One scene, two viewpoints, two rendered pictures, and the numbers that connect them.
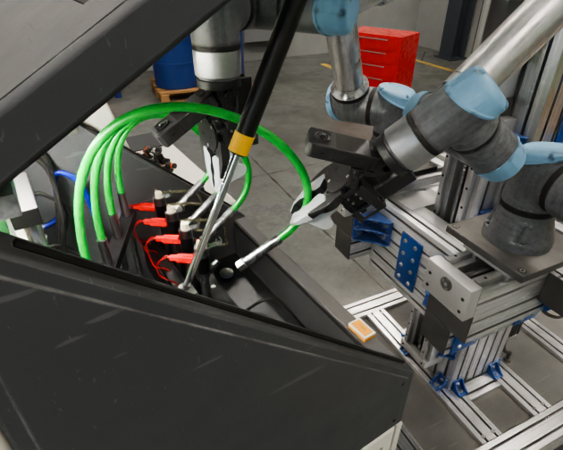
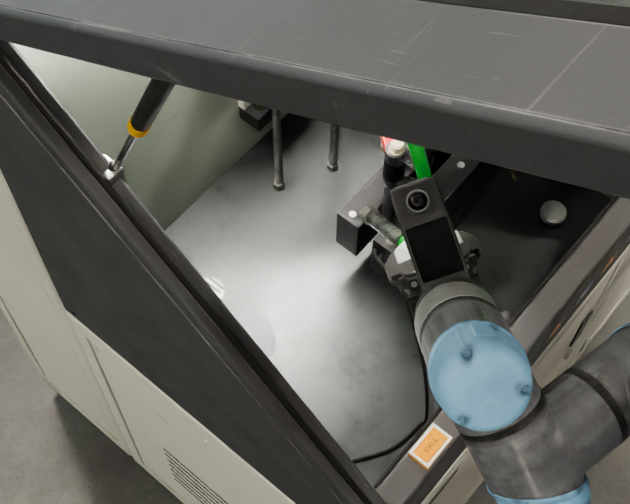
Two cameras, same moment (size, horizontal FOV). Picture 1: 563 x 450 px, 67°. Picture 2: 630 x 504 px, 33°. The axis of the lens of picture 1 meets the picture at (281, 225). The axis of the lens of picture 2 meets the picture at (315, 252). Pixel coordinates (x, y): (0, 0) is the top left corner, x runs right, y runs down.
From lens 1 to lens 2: 0.88 m
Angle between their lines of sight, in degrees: 53
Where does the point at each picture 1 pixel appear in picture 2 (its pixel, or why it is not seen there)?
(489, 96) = (435, 383)
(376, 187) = not seen: hidden behind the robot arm
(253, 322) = (143, 250)
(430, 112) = (437, 321)
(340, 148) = (407, 234)
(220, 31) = not seen: outside the picture
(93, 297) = (14, 110)
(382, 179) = not seen: hidden behind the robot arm
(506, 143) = (490, 471)
